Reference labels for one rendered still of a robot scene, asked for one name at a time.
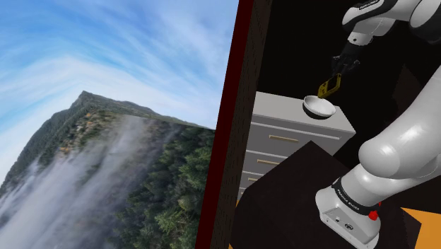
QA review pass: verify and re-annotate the yellow handheld game console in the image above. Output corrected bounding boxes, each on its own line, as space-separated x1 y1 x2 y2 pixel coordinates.
317 73 342 99

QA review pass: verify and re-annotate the white bowl with black outside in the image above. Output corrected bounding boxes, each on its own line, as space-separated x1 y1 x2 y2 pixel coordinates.
302 95 337 120

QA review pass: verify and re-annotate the grey chest of drawers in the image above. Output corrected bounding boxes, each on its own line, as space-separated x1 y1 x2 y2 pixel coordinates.
237 91 357 201

